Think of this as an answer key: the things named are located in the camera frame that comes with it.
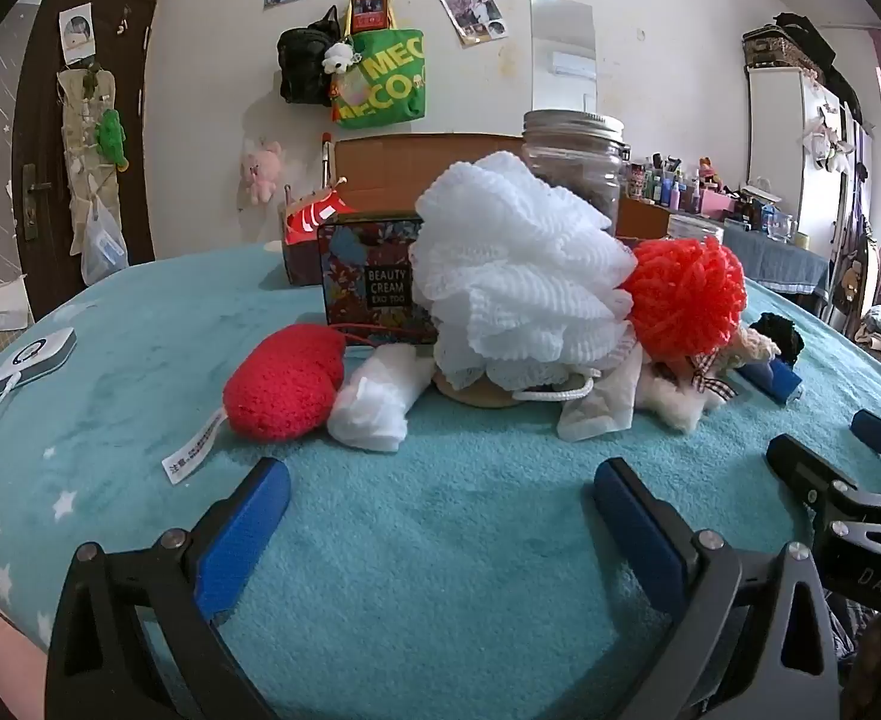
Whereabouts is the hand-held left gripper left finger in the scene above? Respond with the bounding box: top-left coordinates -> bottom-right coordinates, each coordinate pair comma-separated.
46,457 -> 291,720

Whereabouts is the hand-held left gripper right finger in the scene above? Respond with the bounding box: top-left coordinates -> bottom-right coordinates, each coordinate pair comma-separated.
594,459 -> 838,720

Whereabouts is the blue soft pouch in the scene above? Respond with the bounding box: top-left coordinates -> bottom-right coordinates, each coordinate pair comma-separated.
736,360 -> 802,406

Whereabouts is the black scrunchie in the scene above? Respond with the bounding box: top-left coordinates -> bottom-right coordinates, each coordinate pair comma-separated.
749,311 -> 807,365

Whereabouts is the white plush plaid hair tie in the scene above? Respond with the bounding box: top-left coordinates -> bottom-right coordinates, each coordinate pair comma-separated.
646,349 -> 741,432

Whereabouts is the white mesh cloth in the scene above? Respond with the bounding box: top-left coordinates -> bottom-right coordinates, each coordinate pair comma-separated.
556,345 -> 644,442

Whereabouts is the red knitted heart cushion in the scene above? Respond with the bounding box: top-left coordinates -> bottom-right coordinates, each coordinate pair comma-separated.
161,324 -> 347,477

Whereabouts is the white fluffy cloth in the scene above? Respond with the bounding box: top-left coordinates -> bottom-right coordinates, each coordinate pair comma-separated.
326,345 -> 437,455

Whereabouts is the red yarn ball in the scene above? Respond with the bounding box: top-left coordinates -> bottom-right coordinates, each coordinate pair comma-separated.
621,236 -> 747,361

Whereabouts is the beige round powder puff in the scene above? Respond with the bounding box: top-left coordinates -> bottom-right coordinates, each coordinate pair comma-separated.
432,375 -> 539,410

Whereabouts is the white mesh bath loofah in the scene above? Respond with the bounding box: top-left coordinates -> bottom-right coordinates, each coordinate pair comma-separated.
414,151 -> 640,400

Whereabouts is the red cardboard shoe box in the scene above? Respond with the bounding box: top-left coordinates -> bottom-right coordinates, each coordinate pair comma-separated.
282,133 -> 673,286

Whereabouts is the table with grey cloth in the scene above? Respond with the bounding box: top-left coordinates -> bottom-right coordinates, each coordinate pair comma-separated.
717,221 -> 831,293

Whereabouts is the white square device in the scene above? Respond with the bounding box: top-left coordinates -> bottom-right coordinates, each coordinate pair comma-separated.
0,326 -> 77,397

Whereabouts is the colourful floral tin box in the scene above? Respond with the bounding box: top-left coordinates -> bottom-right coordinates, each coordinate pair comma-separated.
316,211 -> 441,346

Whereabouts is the row of cosmetic bottles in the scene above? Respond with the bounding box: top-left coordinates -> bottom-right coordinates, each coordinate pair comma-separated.
624,152 -> 808,241

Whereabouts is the clear plastic bag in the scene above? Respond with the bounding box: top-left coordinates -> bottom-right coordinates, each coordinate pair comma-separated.
80,199 -> 130,286

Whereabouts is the white wardrobe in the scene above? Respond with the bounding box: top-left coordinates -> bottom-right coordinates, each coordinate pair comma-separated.
744,64 -> 872,316

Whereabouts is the pink plush toy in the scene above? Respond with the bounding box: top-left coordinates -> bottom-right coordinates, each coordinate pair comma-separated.
241,139 -> 284,205

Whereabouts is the glass jar with dark contents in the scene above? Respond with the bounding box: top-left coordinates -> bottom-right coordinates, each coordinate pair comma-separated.
522,110 -> 629,241

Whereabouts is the dark brown door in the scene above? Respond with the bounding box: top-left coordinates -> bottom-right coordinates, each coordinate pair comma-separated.
16,0 -> 167,323

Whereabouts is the patterned suitcase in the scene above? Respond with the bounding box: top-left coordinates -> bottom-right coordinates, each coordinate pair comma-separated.
742,13 -> 835,68

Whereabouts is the green plush toy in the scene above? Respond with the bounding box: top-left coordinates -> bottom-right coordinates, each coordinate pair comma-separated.
95,109 -> 130,166

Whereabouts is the beige hanging door organizer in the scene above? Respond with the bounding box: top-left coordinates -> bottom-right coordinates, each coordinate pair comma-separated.
56,64 -> 122,211

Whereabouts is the green tote bag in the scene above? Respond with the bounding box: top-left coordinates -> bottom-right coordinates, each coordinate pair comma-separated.
331,28 -> 426,128

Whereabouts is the black bag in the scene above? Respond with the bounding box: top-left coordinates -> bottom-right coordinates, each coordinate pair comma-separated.
276,6 -> 344,106

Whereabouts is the panda plush charm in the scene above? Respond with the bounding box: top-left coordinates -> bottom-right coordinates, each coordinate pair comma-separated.
322,41 -> 359,76

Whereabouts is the paper picture on door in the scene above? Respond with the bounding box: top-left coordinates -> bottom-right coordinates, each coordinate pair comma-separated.
59,4 -> 97,65

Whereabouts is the red hanging pouch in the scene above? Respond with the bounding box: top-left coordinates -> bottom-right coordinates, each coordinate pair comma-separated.
348,0 -> 392,37

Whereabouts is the wall mirror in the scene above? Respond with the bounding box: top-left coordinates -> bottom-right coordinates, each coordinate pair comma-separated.
528,0 -> 599,117

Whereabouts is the photo wall poster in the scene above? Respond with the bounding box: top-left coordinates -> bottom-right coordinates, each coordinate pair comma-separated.
440,0 -> 509,47

